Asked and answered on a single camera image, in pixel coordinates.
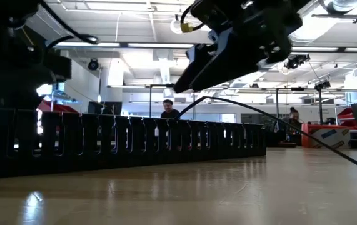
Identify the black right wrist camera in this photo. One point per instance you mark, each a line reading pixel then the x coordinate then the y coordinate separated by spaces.
pixel 206 47

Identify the black distant rig frame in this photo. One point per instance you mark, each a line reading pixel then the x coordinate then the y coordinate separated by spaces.
pixel 277 106
pixel 168 85

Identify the red storage bins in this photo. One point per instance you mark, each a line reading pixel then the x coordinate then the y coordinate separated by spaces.
pixel 56 107

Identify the red and white box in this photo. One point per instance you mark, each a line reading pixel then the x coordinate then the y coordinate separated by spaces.
pixel 304 128

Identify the long ceiling light strip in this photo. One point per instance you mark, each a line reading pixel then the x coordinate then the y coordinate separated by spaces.
pixel 87 44

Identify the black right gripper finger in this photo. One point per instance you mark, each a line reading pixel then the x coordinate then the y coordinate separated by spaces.
pixel 222 72

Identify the red case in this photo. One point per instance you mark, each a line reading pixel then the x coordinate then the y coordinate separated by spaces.
pixel 347 115

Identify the black monitor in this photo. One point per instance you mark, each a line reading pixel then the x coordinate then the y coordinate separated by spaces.
pixel 103 107

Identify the black zip tie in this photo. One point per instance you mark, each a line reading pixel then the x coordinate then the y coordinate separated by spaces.
pixel 322 144

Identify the person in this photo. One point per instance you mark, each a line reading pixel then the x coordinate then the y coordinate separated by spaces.
pixel 294 114
pixel 169 113

